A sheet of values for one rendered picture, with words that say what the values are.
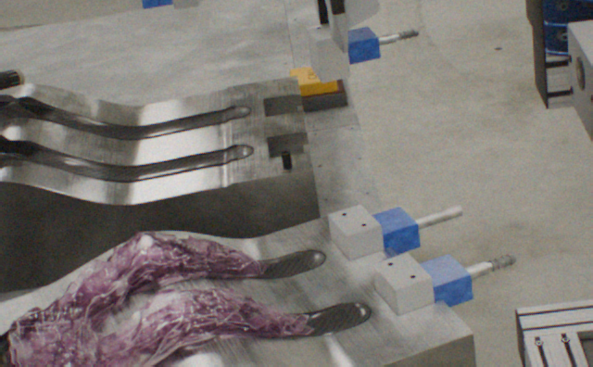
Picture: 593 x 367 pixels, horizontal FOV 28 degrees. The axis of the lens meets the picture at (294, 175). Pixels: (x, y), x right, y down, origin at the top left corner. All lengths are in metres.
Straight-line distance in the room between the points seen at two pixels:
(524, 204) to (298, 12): 1.13
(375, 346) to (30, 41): 1.18
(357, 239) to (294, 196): 0.14
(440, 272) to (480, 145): 2.15
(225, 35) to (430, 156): 1.37
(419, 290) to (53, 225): 0.42
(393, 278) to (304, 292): 0.09
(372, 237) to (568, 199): 1.82
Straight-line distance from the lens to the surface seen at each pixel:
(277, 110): 1.44
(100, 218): 1.27
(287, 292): 1.11
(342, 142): 1.50
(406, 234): 1.16
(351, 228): 1.14
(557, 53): 1.65
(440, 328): 1.04
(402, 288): 1.05
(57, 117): 1.43
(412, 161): 3.17
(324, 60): 1.40
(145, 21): 2.05
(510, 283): 2.64
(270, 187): 1.25
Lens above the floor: 1.46
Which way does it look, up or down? 27 degrees down
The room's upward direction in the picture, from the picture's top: 9 degrees counter-clockwise
